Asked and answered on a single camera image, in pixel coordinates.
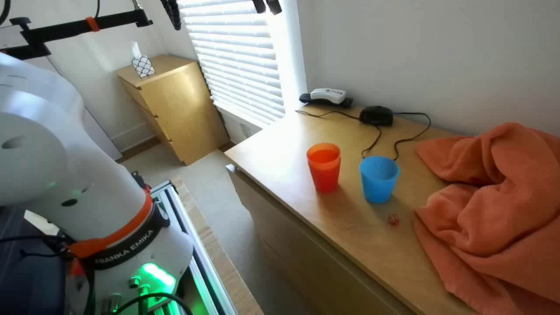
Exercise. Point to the white window blinds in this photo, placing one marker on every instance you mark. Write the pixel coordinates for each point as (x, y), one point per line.
(236, 49)

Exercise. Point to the orange fleece blanket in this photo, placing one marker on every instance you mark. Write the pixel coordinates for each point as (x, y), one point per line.
(493, 231)

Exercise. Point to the black power adapter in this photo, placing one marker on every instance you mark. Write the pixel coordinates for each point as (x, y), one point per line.
(377, 116)

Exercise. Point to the black camera boom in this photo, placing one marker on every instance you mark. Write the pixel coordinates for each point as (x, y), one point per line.
(36, 39)

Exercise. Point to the white and black handset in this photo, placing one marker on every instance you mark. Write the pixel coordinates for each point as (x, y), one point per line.
(328, 95)

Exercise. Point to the patterned tissue box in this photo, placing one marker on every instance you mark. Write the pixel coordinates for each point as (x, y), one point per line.
(141, 63)

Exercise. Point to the small red object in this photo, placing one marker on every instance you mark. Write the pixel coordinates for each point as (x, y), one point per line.
(393, 219)

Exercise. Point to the blue plastic cup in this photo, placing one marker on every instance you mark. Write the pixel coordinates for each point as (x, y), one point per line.
(379, 177)

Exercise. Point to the small wooden dresser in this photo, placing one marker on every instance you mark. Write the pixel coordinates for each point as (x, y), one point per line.
(178, 103)

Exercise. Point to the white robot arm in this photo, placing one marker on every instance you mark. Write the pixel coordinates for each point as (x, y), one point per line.
(90, 240)

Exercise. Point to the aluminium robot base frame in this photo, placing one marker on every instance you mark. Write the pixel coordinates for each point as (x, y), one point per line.
(174, 275)

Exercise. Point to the orange plastic cup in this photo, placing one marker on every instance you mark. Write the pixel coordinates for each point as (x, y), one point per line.
(325, 161)

